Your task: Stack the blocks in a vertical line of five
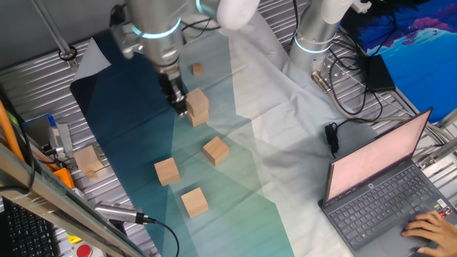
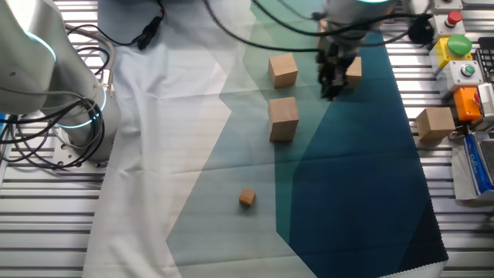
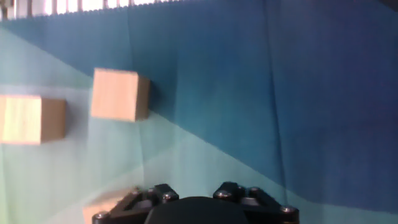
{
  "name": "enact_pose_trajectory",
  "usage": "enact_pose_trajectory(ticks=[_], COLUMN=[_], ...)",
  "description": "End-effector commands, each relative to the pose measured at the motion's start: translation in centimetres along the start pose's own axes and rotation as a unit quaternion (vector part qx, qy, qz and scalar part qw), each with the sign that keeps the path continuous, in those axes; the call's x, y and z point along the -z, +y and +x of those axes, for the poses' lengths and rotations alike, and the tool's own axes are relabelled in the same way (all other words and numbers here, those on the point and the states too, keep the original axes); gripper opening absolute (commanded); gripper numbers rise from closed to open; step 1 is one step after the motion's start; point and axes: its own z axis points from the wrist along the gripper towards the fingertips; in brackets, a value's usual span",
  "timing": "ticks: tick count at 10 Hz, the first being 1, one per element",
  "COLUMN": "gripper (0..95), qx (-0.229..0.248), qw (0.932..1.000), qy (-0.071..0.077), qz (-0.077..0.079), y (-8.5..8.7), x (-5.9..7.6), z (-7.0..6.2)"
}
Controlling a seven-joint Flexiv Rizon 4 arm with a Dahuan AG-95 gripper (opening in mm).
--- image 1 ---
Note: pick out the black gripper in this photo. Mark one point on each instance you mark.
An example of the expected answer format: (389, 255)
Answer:
(169, 75)

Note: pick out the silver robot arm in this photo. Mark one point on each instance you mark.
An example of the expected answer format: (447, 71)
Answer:
(157, 21)

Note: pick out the person bare hand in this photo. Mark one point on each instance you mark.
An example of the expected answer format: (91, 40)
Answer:
(437, 233)

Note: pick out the small wooden cube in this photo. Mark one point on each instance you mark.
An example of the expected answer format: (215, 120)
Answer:
(197, 69)

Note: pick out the blue green white tablecloth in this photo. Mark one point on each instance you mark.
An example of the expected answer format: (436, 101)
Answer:
(250, 125)

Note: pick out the blue and silver device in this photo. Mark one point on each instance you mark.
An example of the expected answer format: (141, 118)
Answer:
(59, 139)

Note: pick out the orange box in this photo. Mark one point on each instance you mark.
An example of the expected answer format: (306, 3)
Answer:
(64, 178)

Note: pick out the thin metal pole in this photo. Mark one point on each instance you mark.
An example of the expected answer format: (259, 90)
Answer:
(53, 32)

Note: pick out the orange pole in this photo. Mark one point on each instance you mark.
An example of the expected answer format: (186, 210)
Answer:
(7, 128)

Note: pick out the yellow box green mushroom button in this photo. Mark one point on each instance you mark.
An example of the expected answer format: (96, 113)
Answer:
(74, 238)

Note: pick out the grey box red button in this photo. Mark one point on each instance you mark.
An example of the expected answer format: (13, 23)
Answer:
(84, 251)

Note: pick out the black keyboard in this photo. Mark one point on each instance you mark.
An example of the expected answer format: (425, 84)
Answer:
(25, 232)

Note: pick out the black power brick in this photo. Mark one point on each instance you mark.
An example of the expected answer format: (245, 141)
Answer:
(380, 73)

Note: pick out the grey laptop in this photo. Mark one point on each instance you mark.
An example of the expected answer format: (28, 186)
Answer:
(375, 160)

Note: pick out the blue painted poster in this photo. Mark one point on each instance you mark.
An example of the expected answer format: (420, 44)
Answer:
(421, 53)

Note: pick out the white camera bracket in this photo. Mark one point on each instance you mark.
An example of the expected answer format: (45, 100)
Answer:
(123, 39)

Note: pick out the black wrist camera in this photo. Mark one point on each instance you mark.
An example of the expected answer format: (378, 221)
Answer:
(115, 16)

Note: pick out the silver bar camera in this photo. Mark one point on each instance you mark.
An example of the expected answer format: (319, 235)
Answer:
(118, 212)

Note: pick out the black camera lead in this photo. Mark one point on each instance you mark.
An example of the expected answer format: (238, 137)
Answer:
(175, 239)

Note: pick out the metal frame beam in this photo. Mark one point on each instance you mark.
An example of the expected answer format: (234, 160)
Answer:
(43, 192)

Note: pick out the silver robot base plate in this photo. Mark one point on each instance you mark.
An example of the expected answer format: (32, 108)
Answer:
(342, 76)

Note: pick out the aluminium profile rail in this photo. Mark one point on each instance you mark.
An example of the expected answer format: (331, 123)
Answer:
(439, 150)

